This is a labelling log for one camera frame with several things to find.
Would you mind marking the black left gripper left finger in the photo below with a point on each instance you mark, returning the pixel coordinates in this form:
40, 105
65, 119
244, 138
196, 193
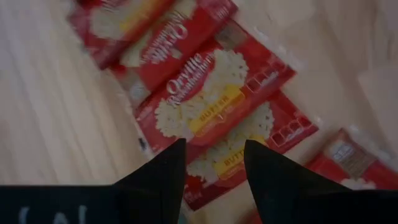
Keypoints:
155, 186

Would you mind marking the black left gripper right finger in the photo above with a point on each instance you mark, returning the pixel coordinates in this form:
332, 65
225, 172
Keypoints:
273, 186

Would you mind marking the red Orville butter popcorn bag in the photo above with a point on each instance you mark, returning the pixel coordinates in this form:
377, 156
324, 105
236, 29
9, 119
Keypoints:
174, 40
224, 81
289, 127
348, 155
105, 18

